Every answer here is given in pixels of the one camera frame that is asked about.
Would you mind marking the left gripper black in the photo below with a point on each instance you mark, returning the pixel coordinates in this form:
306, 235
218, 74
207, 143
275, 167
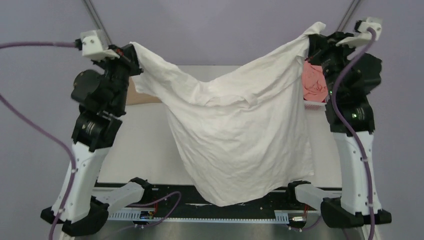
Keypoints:
128, 59

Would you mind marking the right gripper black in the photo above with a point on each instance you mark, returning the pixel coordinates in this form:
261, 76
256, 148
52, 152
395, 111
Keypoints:
321, 45

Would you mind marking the white t shirt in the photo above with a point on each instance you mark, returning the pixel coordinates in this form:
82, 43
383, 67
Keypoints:
244, 133

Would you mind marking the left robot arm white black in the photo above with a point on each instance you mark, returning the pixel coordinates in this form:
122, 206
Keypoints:
101, 99

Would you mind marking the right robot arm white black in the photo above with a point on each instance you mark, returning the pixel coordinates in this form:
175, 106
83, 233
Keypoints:
352, 124

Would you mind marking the folded tan t shirt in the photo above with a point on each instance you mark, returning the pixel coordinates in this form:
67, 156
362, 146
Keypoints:
135, 98

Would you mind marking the crumpled salmon pink t shirt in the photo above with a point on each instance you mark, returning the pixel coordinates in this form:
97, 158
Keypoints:
314, 83

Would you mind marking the white plastic laundry basket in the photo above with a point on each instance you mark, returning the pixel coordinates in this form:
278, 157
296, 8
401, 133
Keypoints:
315, 106

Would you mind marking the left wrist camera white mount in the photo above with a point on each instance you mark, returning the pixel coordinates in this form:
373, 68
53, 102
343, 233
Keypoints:
95, 47

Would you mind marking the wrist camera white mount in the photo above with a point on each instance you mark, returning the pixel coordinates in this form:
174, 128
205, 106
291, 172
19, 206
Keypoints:
366, 30
95, 47

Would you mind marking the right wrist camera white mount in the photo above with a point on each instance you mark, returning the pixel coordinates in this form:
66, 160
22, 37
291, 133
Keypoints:
366, 30

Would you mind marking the right aluminium frame post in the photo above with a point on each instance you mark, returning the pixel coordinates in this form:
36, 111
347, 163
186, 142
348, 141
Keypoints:
347, 16

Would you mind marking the aluminium frame post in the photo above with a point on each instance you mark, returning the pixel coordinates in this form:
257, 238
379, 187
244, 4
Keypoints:
96, 19
347, 16

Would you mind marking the left aluminium frame post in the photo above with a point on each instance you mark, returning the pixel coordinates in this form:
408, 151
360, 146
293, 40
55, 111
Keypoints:
96, 19

